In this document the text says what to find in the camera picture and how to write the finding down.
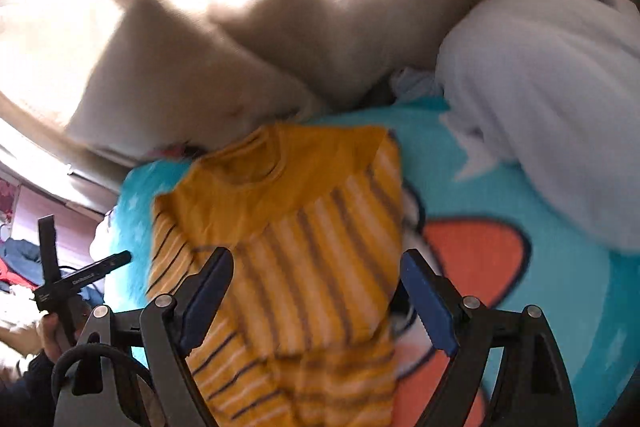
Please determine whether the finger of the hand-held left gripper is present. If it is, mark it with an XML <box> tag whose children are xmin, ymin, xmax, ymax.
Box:
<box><xmin>34</xmin><ymin>251</ymin><xmax>132</xmax><ymax>308</ymax></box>
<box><xmin>38</xmin><ymin>215</ymin><xmax>59</xmax><ymax>284</ymax></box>

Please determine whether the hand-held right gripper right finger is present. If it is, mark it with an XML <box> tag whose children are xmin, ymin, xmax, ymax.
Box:
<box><xmin>400</xmin><ymin>249</ymin><xmax>578</xmax><ymax>427</ymax></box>

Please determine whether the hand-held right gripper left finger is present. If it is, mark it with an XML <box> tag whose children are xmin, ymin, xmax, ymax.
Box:
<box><xmin>72</xmin><ymin>248</ymin><xmax>235</xmax><ymax>427</ymax></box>

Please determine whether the yellow striped shirt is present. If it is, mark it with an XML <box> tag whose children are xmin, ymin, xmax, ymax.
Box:
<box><xmin>145</xmin><ymin>122</ymin><xmax>408</xmax><ymax>427</ymax></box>

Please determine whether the person's left forearm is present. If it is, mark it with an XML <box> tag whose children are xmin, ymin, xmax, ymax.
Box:
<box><xmin>0</xmin><ymin>351</ymin><xmax>58</xmax><ymax>427</ymax></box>

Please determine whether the person's left hand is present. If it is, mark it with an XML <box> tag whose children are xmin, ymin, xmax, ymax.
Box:
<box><xmin>37</xmin><ymin>312</ymin><xmax>76</xmax><ymax>364</ymax></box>

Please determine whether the red cloth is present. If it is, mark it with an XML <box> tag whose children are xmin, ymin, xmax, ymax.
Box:
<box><xmin>0</xmin><ymin>259</ymin><xmax>38</xmax><ymax>293</ymax></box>

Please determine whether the pink floral curtain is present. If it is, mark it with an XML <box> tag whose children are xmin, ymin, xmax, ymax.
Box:
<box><xmin>0</xmin><ymin>179</ymin><xmax>21</xmax><ymax>228</ymax></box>

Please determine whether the teal printed blanket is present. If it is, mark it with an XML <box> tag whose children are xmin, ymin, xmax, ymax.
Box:
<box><xmin>107</xmin><ymin>99</ymin><xmax>640</xmax><ymax>427</ymax></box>

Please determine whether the beige cushion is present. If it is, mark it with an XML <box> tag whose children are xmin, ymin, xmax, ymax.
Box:
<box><xmin>65</xmin><ymin>0</ymin><xmax>331</xmax><ymax>158</ymax></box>

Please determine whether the light blue cloth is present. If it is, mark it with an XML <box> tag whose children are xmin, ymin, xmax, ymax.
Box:
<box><xmin>390</xmin><ymin>67</ymin><xmax>446</xmax><ymax>102</ymax></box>

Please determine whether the white fleece blanket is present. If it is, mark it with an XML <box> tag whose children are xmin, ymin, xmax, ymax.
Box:
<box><xmin>434</xmin><ymin>0</ymin><xmax>640</xmax><ymax>254</ymax></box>

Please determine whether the beige sofa backrest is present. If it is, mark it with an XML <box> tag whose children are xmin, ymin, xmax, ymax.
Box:
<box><xmin>50</xmin><ymin>0</ymin><xmax>517</xmax><ymax>108</ymax></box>

